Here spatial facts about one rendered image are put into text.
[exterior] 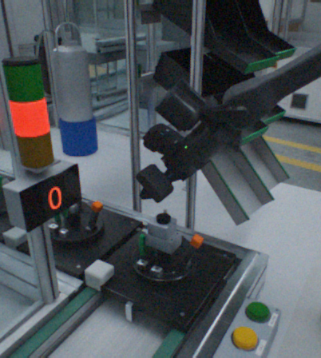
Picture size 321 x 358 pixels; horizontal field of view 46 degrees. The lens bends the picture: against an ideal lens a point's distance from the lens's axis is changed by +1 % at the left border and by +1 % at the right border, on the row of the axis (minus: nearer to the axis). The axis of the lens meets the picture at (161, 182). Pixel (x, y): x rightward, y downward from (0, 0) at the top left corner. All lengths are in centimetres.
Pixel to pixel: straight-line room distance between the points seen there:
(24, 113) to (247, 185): 64
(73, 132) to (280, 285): 104
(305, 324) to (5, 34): 79
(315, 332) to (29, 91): 72
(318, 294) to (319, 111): 406
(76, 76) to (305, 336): 120
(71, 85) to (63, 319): 103
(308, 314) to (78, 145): 111
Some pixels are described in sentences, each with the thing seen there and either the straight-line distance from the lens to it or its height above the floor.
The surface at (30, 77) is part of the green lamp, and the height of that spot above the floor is 139.
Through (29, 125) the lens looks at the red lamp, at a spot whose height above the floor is 133.
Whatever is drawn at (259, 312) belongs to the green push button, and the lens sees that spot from 76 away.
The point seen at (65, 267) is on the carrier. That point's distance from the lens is 85.
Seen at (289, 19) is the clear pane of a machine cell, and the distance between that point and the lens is 495.
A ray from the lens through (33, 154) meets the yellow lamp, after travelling 59.
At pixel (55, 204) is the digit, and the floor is 119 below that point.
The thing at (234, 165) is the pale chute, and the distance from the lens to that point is 103.
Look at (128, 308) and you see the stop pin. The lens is 76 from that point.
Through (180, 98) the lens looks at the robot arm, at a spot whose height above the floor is 135.
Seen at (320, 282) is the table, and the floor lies 86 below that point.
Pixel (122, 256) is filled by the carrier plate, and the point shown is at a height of 97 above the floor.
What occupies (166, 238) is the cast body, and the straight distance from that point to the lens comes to 76.
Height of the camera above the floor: 150
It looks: 27 degrees down
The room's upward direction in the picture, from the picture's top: straight up
